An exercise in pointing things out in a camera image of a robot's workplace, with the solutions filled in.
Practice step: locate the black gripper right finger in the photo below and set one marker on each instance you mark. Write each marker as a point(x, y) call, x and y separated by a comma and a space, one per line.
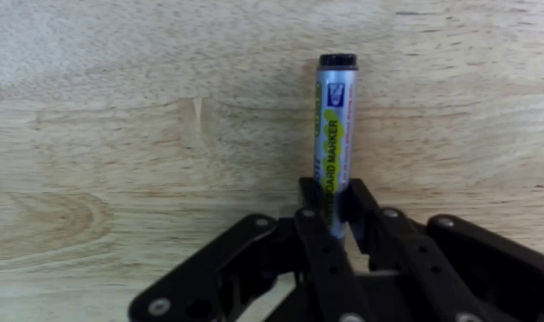
point(416, 256)

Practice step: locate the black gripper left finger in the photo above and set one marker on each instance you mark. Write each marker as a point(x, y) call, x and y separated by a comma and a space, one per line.
point(319, 261)

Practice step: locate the green and black marker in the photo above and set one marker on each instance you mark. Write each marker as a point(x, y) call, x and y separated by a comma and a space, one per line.
point(336, 118)

